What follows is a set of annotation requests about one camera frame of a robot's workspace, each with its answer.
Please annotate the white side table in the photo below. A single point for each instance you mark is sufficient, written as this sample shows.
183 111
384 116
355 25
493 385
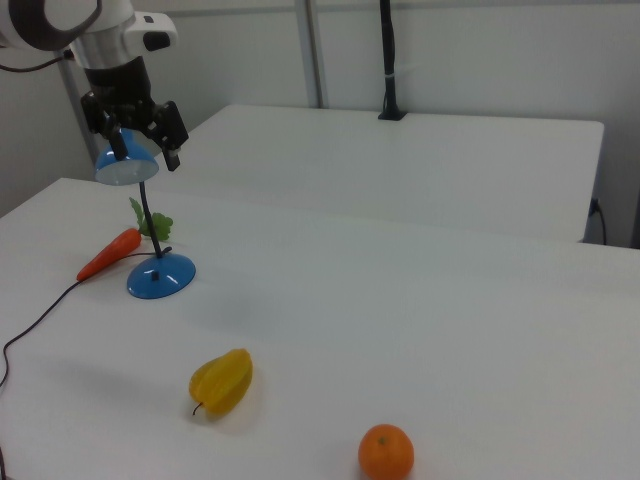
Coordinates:
400 165

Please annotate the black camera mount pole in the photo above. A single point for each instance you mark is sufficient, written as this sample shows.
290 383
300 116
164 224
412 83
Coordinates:
387 50

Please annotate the grey partition frame post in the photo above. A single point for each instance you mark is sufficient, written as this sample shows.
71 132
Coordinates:
312 50

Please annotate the blue desk lamp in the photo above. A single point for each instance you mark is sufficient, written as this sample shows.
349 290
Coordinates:
160 277

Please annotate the grey metal post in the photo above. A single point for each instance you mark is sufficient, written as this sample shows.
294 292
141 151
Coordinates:
74 100

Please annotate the orange toy mandarin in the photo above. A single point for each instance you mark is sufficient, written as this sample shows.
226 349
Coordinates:
386 452

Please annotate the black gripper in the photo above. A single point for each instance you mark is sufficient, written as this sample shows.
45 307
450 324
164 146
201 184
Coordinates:
117 90

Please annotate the yellow toy starfruit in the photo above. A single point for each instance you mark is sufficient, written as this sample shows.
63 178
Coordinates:
222 382

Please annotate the orange toy carrot with leaves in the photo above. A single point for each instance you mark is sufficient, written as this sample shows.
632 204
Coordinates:
107 255

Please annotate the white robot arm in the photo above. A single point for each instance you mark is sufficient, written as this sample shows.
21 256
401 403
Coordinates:
105 45

